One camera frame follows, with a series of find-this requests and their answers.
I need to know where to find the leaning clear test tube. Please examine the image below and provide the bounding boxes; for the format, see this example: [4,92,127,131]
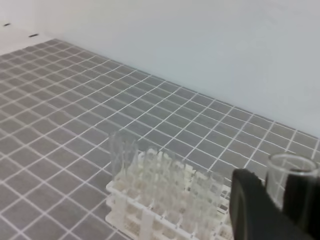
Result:
[109,132,138,182]

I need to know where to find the clear glass test tube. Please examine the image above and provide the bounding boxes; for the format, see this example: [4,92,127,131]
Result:
[265,152,319,210]

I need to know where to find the grey grid tablecloth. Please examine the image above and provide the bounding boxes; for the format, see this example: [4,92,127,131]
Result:
[0,40,320,240]

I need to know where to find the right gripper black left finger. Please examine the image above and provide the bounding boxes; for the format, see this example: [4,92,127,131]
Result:
[230,169,312,240]

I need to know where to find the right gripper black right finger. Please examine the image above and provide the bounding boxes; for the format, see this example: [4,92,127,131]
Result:
[282,169,320,238]

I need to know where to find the white plastic test tube rack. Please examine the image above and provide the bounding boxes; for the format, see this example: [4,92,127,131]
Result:
[105,148,233,240]

